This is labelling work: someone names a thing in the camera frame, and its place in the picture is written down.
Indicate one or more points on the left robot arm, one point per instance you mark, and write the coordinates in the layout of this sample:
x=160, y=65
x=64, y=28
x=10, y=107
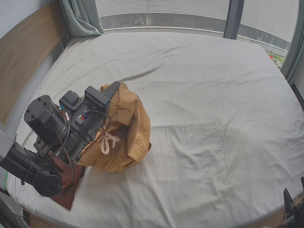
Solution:
x=40, y=117

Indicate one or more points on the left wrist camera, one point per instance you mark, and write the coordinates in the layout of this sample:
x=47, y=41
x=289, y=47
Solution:
x=70, y=97

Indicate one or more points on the window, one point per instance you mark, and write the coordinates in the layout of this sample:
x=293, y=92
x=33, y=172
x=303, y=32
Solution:
x=166, y=3

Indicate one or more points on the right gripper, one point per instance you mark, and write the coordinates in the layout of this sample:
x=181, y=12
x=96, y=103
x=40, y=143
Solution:
x=296, y=216

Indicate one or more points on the bed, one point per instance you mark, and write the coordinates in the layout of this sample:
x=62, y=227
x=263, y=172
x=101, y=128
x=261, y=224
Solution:
x=190, y=68

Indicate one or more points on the blue-green curtain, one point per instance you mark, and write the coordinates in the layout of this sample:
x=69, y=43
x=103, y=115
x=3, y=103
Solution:
x=78, y=15
x=298, y=56

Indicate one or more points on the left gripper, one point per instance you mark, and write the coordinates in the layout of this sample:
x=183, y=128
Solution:
x=97, y=101

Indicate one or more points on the green printed bag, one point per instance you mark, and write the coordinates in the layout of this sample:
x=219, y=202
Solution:
x=5, y=182

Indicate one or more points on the brown shorts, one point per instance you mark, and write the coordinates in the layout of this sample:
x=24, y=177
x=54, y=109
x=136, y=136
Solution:
x=68, y=193

